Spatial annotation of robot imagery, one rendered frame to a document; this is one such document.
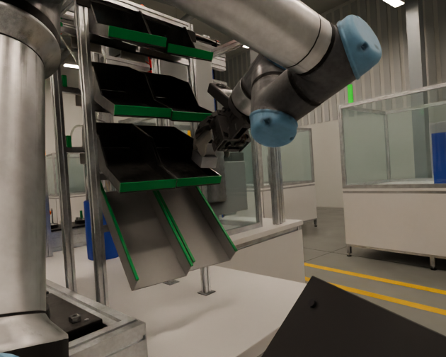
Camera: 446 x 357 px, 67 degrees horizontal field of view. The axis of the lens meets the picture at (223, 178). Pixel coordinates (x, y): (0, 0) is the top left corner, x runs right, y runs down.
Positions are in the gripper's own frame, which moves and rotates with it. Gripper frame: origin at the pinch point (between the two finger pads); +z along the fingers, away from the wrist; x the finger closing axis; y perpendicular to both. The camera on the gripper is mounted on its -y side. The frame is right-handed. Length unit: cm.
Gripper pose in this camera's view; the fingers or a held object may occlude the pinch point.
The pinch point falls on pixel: (205, 144)
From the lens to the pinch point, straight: 86.1
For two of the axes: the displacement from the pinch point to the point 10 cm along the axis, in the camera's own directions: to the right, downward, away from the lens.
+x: 8.7, -0.1, 4.9
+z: -4.4, 4.4, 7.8
